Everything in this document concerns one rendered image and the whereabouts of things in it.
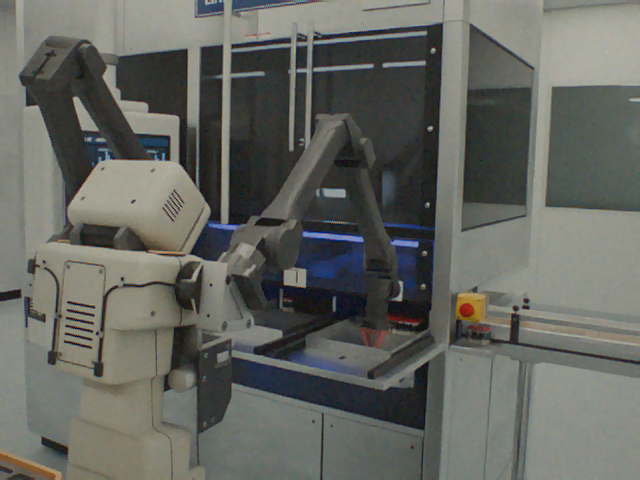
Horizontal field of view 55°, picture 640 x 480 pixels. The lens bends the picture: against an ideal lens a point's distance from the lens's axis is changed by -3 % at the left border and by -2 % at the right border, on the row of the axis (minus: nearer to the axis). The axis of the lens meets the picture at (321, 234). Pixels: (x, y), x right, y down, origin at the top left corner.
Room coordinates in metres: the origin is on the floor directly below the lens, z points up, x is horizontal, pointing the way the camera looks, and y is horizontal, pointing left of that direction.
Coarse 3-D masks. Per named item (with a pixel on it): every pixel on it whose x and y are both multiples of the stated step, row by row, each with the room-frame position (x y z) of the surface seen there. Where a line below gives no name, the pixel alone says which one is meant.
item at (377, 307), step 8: (368, 304) 1.62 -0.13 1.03; (376, 304) 1.61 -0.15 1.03; (384, 304) 1.62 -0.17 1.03; (368, 312) 1.62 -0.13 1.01; (376, 312) 1.61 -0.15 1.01; (384, 312) 1.62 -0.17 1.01; (360, 320) 1.60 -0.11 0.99; (368, 320) 1.59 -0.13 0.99; (376, 320) 1.58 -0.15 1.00; (384, 320) 1.60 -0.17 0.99; (392, 320) 1.65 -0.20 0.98
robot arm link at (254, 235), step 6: (246, 228) 1.14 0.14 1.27; (252, 228) 1.13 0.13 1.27; (258, 228) 1.13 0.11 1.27; (264, 228) 1.13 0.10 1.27; (270, 228) 1.12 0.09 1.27; (240, 234) 1.11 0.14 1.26; (246, 234) 1.11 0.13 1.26; (252, 234) 1.11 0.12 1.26; (258, 234) 1.11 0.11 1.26; (264, 234) 1.11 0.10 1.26; (234, 240) 1.10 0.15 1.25; (240, 240) 1.10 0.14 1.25; (246, 240) 1.09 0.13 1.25; (252, 240) 1.09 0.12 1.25; (258, 240) 1.08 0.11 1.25; (264, 240) 1.10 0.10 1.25; (258, 246) 1.08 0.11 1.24; (276, 270) 1.14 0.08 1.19
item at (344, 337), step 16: (352, 320) 1.94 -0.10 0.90; (320, 336) 1.77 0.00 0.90; (336, 336) 1.83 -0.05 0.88; (352, 336) 1.83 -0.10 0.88; (400, 336) 1.84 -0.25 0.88; (416, 336) 1.73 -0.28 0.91; (336, 352) 1.66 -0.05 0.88; (352, 352) 1.64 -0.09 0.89; (368, 352) 1.61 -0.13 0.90; (384, 352) 1.59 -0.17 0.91
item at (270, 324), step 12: (276, 300) 2.17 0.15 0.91; (252, 312) 2.05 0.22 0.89; (264, 312) 2.11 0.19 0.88; (276, 312) 2.11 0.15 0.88; (336, 312) 2.02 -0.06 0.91; (264, 324) 1.95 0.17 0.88; (276, 324) 1.95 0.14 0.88; (288, 324) 1.95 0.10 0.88; (300, 324) 1.84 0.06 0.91; (312, 324) 1.89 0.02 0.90; (264, 336) 1.78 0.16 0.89; (276, 336) 1.76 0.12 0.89
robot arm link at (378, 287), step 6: (378, 276) 1.63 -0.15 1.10; (384, 276) 1.67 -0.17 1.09; (372, 282) 1.63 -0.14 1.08; (378, 282) 1.62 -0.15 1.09; (384, 282) 1.62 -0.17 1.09; (390, 282) 1.66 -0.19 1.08; (372, 288) 1.62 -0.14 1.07; (378, 288) 1.62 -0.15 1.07; (384, 288) 1.62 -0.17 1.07; (390, 288) 1.67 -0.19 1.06; (372, 294) 1.62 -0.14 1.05; (378, 294) 1.61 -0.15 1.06; (384, 294) 1.62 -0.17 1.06
